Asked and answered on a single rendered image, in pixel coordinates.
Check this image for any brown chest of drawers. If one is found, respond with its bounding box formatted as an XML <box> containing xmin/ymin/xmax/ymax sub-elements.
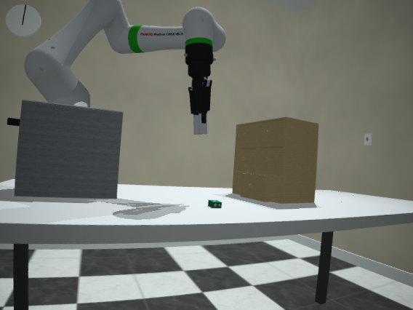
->
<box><xmin>233</xmin><ymin>117</ymin><xmax>318</xmax><ymax>204</ymax></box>

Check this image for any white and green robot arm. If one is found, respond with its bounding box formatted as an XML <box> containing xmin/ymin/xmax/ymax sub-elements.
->
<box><xmin>24</xmin><ymin>0</ymin><xmax>226</xmax><ymax>107</ymax></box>

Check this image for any tan wooden drawer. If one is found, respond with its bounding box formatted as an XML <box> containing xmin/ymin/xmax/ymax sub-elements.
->
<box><xmin>257</xmin><ymin>120</ymin><xmax>284</xmax><ymax>146</ymax></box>
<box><xmin>235</xmin><ymin>148</ymin><xmax>256</xmax><ymax>171</ymax></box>
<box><xmin>236</xmin><ymin>124</ymin><xmax>257</xmax><ymax>147</ymax></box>
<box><xmin>233</xmin><ymin>172</ymin><xmax>254</xmax><ymax>194</ymax></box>
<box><xmin>256</xmin><ymin>148</ymin><xmax>283</xmax><ymax>173</ymax></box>
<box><xmin>240</xmin><ymin>173</ymin><xmax>281</xmax><ymax>202</ymax></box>

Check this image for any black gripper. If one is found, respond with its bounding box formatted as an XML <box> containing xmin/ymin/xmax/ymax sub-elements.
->
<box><xmin>188</xmin><ymin>61</ymin><xmax>212</xmax><ymax>135</ymax></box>

